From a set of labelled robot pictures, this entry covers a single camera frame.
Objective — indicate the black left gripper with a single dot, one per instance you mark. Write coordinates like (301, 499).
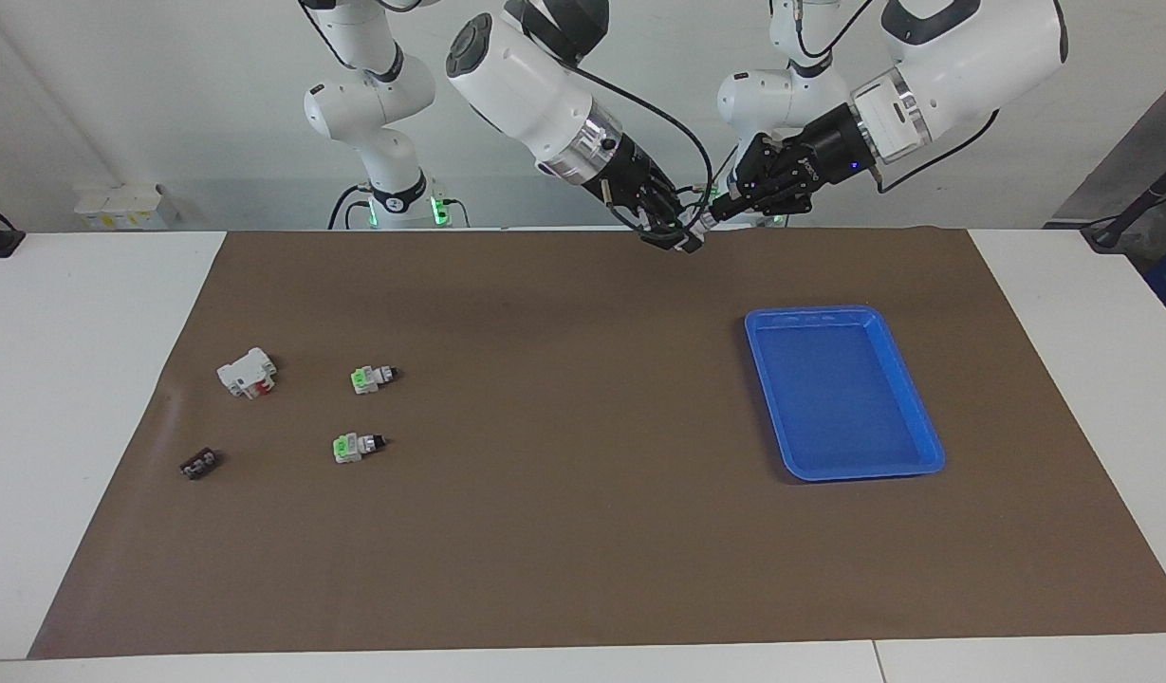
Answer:
(834, 147)

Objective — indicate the white red circuit breaker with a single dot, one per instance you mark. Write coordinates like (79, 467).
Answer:
(246, 372)

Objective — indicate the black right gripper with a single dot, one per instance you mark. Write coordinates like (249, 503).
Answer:
(630, 175)

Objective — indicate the black stand base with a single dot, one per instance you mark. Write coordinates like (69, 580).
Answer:
(1109, 232)

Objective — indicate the white background box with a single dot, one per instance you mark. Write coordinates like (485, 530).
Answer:
(127, 207)

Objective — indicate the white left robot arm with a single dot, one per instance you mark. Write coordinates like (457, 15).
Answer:
(971, 47)

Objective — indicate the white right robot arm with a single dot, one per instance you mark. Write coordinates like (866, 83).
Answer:
(526, 85)

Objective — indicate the blue plastic tray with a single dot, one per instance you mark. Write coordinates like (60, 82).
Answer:
(843, 398)

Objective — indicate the brown table mat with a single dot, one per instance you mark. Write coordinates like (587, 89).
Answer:
(582, 531)

